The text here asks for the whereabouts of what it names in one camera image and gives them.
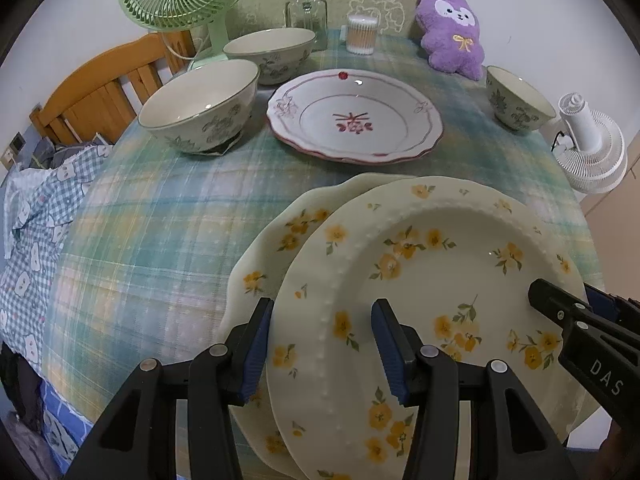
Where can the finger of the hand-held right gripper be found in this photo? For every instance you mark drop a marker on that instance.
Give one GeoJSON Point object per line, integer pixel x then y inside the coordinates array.
{"type": "Point", "coordinates": [590, 355]}
{"type": "Point", "coordinates": [612, 305]}

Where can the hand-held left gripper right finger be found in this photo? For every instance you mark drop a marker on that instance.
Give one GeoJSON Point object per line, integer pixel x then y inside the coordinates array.
{"type": "Point", "coordinates": [391, 355]}

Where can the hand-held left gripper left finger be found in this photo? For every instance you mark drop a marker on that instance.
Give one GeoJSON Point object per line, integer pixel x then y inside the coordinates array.
{"type": "Point", "coordinates": [256, 355]}

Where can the yellow floral beaded plate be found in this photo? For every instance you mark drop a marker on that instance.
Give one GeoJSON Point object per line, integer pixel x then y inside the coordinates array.
{"type": "Point", "coordinates": [425, 285]}

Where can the yellow floral scalloped plate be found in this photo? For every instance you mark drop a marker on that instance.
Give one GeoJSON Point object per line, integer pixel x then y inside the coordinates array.
{"type": "Point", "coordinates": [280, 240]}

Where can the small floral ceramic bowl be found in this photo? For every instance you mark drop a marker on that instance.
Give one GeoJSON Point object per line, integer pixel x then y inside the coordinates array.
{"type": "Point", "coordinates": [520, 110]}

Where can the plaid tablecloth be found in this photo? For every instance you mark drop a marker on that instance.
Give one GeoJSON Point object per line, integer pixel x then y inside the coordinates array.
{"type": "Point", "coordinates": [165, 240]}

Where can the white standing fan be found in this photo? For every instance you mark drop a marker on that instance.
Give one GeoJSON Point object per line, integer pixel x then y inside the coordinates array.
{"type": "Point", "coordinates": [585, 130]}

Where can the red patterned white plate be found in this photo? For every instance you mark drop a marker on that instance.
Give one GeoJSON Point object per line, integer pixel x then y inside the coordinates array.
{"type": "Point", "coordinates": [380, 162]}
{"type": "Point", "coordinates": [355, 105]}

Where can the blue patterned sheet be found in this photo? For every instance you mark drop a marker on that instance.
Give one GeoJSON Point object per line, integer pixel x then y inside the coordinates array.
{"type": "Point", "coordinates": [60, 425]}

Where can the large floral ceramic bowl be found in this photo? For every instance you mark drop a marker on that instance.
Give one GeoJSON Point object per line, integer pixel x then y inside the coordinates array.
{"type": "Point", "coordinates": [270, 65]}
{"type": "Point", "coordinates": [200, 125]}

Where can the blue checked blanket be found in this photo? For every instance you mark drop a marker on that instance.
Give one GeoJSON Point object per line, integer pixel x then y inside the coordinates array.
{"type": "Point", "coordinates": [35, 260]}

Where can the dark grey cloth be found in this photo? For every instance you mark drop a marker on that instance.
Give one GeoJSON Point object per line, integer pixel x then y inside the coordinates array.
{"type": "Point", "coordinates": [47, 155]}

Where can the purple plush toy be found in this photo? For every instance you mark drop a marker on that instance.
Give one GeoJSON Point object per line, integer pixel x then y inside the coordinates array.
{"type": "Point", "coordinates": [452, 45]}

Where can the wooden headboard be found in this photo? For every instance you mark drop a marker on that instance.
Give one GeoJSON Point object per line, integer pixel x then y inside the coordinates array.
{"type": "Point", "coordinates": [100, 85]}

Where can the cotton swab container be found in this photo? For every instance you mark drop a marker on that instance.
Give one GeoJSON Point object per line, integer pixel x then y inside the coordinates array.
{"type": "Point", "coordinates": [361, 32]}

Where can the glass jar with black lid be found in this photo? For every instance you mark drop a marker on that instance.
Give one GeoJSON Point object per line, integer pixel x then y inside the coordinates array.
{"type": "Point", "coordinates": [305, 15]}

